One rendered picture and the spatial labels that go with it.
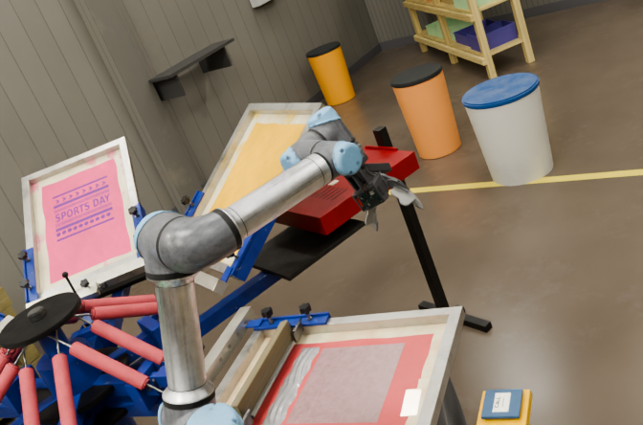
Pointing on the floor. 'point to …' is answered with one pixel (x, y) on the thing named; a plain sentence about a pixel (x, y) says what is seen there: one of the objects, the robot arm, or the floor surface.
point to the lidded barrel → (511, 127)
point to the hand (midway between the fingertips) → (400, 218)
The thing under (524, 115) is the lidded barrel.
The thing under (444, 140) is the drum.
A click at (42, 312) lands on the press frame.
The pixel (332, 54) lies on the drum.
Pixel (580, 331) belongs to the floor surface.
